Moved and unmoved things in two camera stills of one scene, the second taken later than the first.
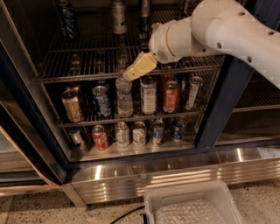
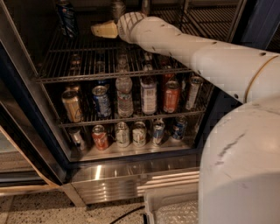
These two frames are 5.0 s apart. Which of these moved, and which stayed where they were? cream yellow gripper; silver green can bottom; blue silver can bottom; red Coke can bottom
Moved: cream yellow gripper
Stayed: silver green can bottom; blue silver can bottom; red Coke can bottom
